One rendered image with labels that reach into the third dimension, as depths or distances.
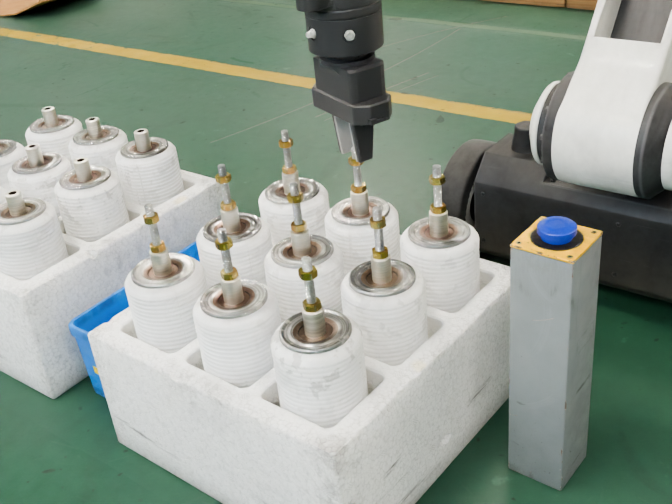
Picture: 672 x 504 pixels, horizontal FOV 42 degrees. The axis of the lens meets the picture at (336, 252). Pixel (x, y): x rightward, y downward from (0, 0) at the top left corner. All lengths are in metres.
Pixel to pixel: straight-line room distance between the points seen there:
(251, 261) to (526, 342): 0.36
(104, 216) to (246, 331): 0.44
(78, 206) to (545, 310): 0.70
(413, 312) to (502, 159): 0.44
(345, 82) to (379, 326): 0.28
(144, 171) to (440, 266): 0.54
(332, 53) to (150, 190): 0.49
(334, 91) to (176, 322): 0.33
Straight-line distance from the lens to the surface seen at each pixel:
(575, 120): 1.11
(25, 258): 1.27
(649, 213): 1.25
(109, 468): 1.18
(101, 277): 1.30
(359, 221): 1.09
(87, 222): 1.32
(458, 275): 1.04
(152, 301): 1.02
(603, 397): 1.21
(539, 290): 0.92
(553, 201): 1.29
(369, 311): 0.94
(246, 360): 0.96
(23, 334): 1.28
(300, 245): 1.02
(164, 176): 1.38
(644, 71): 1.12
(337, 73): 1.01
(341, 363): 0.87
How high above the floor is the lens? 0.77
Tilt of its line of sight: 30 degrees down
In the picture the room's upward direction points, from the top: 6 degrees counter-clockwise
